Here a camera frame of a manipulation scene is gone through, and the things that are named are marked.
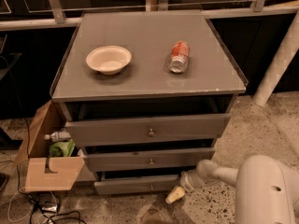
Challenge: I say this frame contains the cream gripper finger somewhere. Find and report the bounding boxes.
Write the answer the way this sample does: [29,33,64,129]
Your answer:
[165,186,185,203]

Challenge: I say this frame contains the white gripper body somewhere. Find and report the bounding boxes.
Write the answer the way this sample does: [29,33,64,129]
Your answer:
[179,170,203,192]

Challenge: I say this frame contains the grey bottom drawer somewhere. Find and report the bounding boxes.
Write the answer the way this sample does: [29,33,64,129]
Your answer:
[94,168,181,195]

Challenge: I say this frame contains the grey drawer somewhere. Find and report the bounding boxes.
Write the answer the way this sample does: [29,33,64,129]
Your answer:
[65,113,231,147]
[94,168,181,195]
[83,147,215,172]

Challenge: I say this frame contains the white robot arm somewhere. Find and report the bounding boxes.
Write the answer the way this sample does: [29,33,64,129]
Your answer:
[165,155,299,224]

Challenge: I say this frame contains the grey middle drawer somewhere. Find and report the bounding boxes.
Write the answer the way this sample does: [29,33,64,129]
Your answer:
[83,147,215,172]

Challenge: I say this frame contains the grey top drawer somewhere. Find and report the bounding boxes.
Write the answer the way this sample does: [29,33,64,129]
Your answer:
[65,113,231,147]

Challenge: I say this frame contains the grey drawer cabinet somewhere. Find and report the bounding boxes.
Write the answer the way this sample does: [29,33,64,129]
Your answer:
[50,10,249,185]

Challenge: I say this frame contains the green plastic bag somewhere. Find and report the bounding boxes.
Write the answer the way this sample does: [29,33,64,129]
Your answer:
[49,139,75,157]

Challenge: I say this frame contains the red soda can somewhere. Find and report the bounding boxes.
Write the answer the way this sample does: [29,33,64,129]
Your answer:
[168,41,190,74]

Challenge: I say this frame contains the clear plastic bottle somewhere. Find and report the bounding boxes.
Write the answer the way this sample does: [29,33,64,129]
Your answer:
[44,131,71,142]

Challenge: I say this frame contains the brown cardboard box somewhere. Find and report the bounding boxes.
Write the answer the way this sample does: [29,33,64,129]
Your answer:
[13,101,84,192]

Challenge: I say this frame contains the white paper bowl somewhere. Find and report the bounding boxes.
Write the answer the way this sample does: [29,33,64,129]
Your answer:
[86,46,132,76]

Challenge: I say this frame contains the white slanted pole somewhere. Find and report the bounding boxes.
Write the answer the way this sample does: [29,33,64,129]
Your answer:
[252,11,299,106]

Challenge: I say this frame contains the black floor cables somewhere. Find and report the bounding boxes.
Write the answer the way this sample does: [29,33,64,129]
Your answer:
[18,187,88,224]

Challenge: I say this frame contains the white floor cable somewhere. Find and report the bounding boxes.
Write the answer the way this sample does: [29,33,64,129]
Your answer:
[7,187,60,224]

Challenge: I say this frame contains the metal window rail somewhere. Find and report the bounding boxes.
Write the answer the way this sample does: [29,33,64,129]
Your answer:
[0,0,299,31]

